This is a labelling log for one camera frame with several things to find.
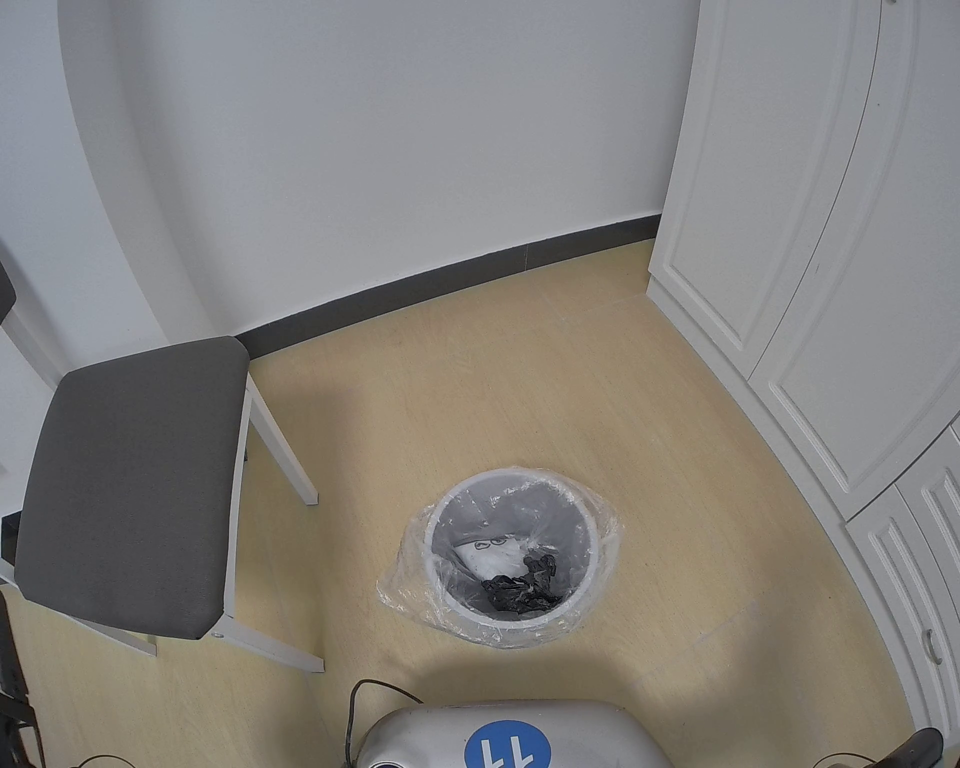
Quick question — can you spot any white wardrobe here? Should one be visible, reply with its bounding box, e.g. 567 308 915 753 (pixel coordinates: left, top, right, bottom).
645 0 960 751

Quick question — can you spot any white trash bin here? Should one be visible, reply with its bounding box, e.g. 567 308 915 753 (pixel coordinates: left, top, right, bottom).
423 468 606 625

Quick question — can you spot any black cable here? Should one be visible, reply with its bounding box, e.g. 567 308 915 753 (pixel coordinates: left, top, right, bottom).
343 678 426 768

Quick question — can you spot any clear plastic bag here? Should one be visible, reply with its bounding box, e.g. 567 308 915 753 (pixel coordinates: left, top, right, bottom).
375 480 625 648

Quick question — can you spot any crumpled black plastic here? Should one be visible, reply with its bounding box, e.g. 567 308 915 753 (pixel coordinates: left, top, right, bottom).
480 553 568 617

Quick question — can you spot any grey seat white chair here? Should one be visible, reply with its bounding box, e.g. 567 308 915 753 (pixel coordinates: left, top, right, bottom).
0 258 326 674

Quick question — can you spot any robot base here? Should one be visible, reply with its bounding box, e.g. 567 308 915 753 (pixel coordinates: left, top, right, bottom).
360 700 676 768

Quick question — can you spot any crumpled white paper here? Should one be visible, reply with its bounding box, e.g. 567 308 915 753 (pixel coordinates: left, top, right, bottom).
452 535 535 584

